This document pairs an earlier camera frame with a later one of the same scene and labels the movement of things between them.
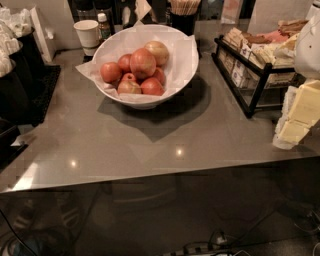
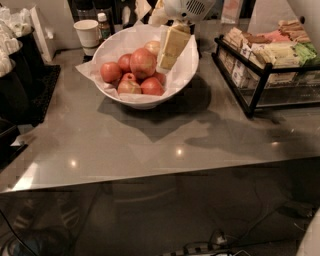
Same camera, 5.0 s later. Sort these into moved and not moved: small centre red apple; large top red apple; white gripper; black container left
Moved: white gripper
Not moved: small centre red apple; large top red apple; black container left
